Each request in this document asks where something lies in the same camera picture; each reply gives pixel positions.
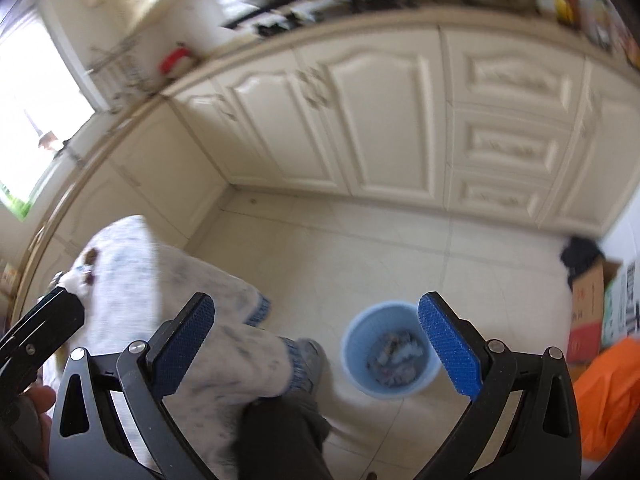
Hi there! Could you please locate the person's dark trouser leg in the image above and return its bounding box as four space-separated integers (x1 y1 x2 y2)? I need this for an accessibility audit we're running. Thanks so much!
242 397 334 480

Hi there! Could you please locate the brown hanging cloth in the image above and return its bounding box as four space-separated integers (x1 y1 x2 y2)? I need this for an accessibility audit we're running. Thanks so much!
38 130 66 154

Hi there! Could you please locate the red container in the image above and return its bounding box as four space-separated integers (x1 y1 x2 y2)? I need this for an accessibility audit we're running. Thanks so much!
160 49 196 77

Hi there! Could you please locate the kitchen window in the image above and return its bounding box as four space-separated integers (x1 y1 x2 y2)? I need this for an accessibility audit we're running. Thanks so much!
0 7 97 222

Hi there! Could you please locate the cream cabinet under sink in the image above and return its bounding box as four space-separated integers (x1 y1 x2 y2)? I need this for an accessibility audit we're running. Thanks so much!
10 95 231 311

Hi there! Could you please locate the brown cardboard box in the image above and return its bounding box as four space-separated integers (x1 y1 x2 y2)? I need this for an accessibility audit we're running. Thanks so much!
567 259 623 367

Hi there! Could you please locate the grey shoe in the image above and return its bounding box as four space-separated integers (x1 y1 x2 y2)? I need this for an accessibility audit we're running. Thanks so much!
296 339 327 396

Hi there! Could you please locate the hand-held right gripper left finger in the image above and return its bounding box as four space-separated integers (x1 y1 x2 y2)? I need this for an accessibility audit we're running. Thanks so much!
50 292 216 480

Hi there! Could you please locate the black gas stove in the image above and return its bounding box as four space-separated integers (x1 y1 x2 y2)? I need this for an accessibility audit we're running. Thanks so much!
224 0 417 37

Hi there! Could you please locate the cream cabinet under stove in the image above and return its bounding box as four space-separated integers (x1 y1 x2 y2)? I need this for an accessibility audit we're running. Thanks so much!
165 25 640 241

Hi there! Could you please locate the person's left hand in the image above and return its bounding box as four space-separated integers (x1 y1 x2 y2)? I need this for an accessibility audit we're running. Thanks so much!
22 384 57 476

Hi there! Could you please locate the crumpled wrappers pile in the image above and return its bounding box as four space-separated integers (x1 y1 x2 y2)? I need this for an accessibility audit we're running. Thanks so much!
367 329 433 388

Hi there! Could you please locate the orange plastic bag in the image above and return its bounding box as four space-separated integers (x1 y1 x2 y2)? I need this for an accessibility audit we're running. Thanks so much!
572 336 640 463

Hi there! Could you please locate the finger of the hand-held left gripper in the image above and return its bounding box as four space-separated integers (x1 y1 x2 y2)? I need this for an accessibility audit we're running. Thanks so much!
0 285 86 397

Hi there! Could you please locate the black cloth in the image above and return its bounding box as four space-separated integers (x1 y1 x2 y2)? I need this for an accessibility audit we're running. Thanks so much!
560 236 607 291

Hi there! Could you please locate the light blue plastic bin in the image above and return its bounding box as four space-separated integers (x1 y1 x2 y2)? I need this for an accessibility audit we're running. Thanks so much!
341 301 443 400

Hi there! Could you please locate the white printed box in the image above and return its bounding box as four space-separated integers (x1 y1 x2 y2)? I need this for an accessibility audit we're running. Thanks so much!
602 265 640 347

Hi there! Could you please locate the wall utensil rack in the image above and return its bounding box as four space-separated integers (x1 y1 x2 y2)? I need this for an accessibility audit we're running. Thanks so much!
89 40 147 92

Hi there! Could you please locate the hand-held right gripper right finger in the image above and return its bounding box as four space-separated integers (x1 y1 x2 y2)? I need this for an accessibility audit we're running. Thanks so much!
417 291 583 480

